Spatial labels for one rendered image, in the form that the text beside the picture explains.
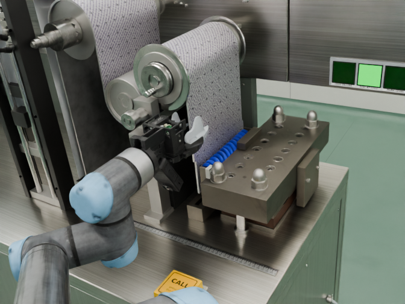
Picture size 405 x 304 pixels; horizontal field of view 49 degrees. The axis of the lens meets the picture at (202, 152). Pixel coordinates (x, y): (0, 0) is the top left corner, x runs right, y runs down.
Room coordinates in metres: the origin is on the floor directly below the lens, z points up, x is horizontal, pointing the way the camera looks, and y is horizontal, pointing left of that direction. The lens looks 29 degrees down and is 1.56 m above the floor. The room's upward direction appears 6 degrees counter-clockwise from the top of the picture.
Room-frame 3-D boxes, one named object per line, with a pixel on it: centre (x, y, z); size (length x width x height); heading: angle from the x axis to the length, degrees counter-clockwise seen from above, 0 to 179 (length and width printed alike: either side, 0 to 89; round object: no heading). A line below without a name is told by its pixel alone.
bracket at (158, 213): (0.91, 0.12, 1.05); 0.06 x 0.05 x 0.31; 145
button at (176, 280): (0.64, 0.07, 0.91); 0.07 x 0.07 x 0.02; 55
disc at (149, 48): (0.92, 0.07, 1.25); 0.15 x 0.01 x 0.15; 55
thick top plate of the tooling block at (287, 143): (0.96, -0.17, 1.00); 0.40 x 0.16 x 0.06; 145
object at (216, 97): (0.99, -0.04, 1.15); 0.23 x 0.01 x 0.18; 145
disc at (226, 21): (1.13, -0.07, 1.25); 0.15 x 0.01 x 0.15; 55
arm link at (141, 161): (0.73, 0.13, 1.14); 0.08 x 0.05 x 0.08; 55
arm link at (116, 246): (0.66, 0.19, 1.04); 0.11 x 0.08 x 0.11; 108
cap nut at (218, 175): (0.84, -0.03, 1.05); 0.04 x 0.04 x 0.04
